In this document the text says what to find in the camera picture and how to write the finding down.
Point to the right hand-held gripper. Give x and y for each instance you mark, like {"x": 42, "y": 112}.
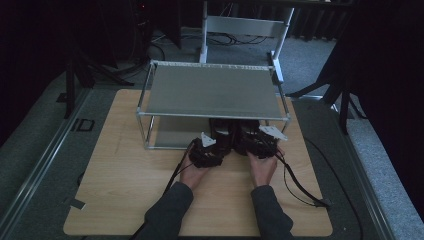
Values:
{"x": 265, "y": 146}

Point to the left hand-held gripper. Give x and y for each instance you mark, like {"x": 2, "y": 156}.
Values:
{"x": 207, "y": 155}

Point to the black leather shoe grey insole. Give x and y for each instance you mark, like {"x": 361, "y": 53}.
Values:
{"x": 222, "y": 131}

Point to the grey two-tier shoe rack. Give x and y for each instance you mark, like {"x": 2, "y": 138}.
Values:
{"x": 213, "y": 90}

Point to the person's right hand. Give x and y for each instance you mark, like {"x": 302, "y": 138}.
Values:
{"x": 264, "y": 171}

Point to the person's left hand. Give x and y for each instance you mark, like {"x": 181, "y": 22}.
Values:
{"x": 191, "y": 175}

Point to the black tripod stand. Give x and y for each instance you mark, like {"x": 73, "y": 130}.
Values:
{"x": 70, "y": 90}
{"x": 344, "y": 110}

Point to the black tape marker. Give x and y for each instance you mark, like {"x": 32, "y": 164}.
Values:
{"x": 76, "y": 124}

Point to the grey tape strip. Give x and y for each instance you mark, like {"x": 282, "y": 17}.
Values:
{"x": 75, "y": 202}

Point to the metal floor rail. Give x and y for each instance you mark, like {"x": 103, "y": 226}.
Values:
{"x": 367, "y": 190}
{"x": 43, "y": 160}

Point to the white metal stand frame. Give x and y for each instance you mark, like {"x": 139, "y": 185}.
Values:
{"x": 246, "y": 26}

